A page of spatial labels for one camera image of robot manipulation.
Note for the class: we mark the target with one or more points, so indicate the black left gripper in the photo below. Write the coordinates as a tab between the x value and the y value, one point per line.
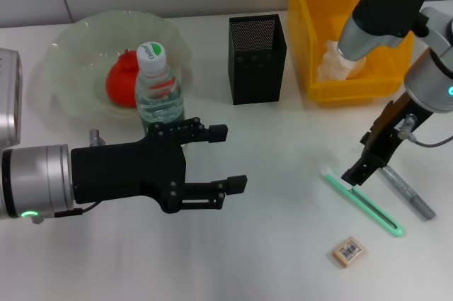
131	173

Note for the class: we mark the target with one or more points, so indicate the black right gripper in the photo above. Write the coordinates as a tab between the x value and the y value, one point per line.
389	134

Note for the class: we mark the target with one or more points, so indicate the green utility knife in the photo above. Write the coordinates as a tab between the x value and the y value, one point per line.
375	210

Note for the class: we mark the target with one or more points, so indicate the clear plastic water bottle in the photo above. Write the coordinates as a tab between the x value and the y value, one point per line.
159	102

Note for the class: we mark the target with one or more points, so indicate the white paper ball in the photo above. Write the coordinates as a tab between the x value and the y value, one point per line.
331	67

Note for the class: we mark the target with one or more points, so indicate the red-orange fruit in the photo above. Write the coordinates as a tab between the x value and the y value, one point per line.
120	81

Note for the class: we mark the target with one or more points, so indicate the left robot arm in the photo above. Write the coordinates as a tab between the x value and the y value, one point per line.
32	180

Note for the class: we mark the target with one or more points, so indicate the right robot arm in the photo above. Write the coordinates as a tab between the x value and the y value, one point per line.
400	14

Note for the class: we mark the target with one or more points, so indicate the grey marker pen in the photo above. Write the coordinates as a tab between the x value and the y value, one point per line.
407	191

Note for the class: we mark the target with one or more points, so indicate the beige eraser with barcode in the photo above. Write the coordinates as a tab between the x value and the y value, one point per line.
349	252

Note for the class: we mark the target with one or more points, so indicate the black mesh pen holder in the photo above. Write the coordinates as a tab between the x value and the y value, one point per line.
256	74

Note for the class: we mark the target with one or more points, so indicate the translucent wavy fruit plate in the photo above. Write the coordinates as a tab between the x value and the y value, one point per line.
78	53

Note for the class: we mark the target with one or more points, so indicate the yellow plastic storage bin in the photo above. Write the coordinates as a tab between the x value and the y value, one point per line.
311	32

